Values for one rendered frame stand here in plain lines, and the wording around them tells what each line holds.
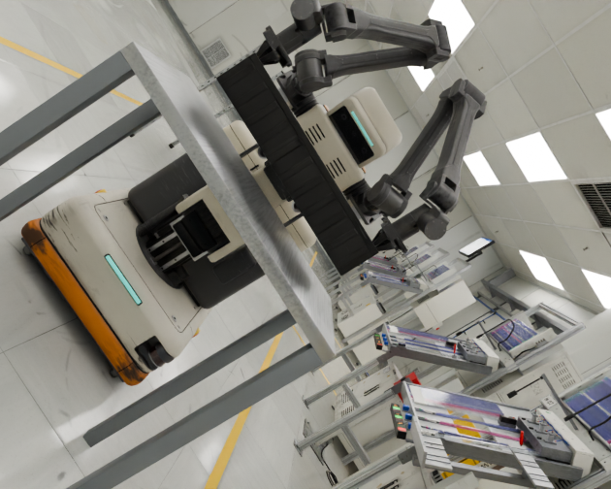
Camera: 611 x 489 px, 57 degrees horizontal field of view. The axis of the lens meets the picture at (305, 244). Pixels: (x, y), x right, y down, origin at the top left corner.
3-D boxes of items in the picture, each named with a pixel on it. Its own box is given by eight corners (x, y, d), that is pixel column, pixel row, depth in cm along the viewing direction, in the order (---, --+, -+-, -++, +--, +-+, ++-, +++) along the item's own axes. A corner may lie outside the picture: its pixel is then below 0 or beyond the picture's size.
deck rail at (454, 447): (416, 447, 244) (420, 434, 243) (416, 445, 246) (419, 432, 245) (580, 482, 241) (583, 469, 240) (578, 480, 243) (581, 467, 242)
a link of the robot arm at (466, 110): (475, 106, 169) (450, 83, 166) (491, 97, 164) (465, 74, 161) (444, 217, 148) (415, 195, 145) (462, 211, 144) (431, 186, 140)
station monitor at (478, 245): (465, 256, 707) (494, 240, 702) (456, 252, 764) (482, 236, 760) (470, 266, 707) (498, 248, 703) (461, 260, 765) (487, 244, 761)
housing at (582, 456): (568, 480, 243) (576, 450, 242) (530, 433, 292) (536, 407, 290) (587, 484, 243) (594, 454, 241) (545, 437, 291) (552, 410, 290)
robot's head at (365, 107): (342, 103, 187) (374, 81, 175) (375, 157, 189) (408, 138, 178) (318, 116, 177) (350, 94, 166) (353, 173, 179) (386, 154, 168)
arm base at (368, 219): (382, 213, 186) (364, 182, 185) (398, 207, 179) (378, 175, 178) (366, 226, 182) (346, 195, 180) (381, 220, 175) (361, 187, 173)
